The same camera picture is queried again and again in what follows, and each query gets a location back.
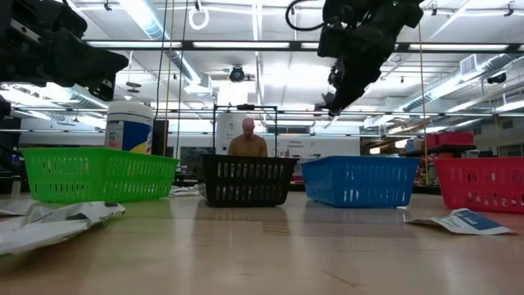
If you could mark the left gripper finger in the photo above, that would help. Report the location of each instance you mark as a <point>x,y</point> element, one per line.
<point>82,61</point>

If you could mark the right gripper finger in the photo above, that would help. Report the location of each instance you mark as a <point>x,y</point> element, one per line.
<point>364,65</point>
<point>336,78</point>

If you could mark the white packet blue square print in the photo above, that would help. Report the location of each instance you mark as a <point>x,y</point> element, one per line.
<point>462,221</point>

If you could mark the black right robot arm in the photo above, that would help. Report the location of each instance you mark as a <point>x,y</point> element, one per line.
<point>409,12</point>

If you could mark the white wipes canister blue label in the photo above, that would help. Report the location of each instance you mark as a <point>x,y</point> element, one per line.
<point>129,127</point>

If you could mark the blue plastic basket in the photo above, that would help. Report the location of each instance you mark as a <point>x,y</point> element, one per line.
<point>360,160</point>

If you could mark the green plastic basket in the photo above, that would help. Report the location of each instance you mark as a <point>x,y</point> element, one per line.
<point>98,152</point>

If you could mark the red storage bin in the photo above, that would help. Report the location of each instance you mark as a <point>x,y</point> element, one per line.
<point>430,140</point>
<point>455,138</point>

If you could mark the black overhead light bar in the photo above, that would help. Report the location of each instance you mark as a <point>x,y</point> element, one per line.
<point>186,45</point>

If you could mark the black upright panel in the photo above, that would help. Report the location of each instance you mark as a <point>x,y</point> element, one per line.
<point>160,137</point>

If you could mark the person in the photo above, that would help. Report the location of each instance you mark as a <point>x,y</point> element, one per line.
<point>247,143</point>

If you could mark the black plastic basket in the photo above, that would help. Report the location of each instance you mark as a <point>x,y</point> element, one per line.
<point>245,159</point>

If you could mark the white machine cabinet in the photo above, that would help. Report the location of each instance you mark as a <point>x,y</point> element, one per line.
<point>223,135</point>

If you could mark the black ceiling fixture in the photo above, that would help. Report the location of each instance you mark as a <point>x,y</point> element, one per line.
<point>496,78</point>

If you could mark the red plastic basket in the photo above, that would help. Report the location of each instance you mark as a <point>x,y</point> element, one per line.
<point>479,163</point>

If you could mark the long white packet dark end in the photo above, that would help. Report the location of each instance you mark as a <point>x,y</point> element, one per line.
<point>61,217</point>

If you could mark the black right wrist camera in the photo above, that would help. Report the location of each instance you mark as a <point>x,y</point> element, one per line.
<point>331,41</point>

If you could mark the silver air duct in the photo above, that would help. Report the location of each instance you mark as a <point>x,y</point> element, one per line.
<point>163,41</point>
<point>471,73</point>

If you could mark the black tube frame stand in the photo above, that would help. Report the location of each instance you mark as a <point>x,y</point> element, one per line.
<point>245,107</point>

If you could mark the black overhead camera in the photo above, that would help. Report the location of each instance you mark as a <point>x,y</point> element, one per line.
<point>237,73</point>

